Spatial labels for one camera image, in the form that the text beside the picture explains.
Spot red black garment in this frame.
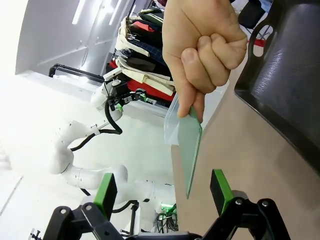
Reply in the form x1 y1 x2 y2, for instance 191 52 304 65
129 21 163 35

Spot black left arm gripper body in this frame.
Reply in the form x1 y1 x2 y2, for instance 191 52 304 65
108 81 131 106

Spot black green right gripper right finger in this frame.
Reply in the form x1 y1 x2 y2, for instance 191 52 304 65
202 169 292 240

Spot person's left hand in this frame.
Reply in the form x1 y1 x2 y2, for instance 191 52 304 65
161 0 248 125

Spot black pipe frame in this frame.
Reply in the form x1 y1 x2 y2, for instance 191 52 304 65
48 63 105 82

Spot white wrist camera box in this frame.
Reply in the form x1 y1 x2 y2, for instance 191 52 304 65
103 69 123 81

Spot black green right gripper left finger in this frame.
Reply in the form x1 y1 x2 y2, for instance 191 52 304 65
49 172 118 240

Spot cream folded cloth bag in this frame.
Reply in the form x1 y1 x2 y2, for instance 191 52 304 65
116 56 176 96

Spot dark green garment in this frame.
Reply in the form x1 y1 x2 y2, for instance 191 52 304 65
138 11 166 26

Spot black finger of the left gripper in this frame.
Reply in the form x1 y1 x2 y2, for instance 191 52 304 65
121 89 148 105

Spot tangled black cables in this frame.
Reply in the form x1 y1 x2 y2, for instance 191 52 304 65
156 212 178 233

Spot black plastic tray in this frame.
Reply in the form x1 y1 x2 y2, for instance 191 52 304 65
233 0 320 176

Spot navy checked cloth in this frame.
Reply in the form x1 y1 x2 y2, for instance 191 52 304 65
113 39 165 63

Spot clear plastic box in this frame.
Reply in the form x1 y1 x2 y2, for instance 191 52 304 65
163 79 231 146

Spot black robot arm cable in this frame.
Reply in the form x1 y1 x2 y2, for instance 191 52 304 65
69 98 123 152

